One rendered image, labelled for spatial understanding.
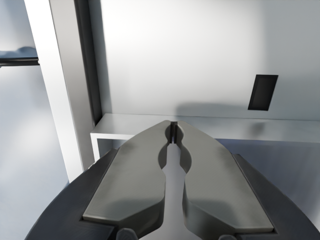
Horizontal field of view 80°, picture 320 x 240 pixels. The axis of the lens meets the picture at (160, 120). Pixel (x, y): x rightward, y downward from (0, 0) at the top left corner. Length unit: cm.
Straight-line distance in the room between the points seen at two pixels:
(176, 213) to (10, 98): 132
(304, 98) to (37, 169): 163
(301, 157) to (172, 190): 13
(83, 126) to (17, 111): 131
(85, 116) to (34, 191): 172
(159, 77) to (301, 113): 12
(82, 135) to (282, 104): 17
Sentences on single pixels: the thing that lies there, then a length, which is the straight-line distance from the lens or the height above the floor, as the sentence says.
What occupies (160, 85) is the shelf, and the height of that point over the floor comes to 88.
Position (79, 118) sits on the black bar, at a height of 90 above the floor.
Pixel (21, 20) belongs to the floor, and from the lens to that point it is 127.
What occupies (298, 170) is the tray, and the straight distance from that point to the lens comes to 23.
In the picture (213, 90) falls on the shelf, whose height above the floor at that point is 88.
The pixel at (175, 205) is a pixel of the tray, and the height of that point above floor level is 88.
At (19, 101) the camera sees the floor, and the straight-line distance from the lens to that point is 143.
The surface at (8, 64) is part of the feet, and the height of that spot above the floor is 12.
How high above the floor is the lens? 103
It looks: 64 degrees down
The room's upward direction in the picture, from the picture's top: 173 degrees counter-clockwise
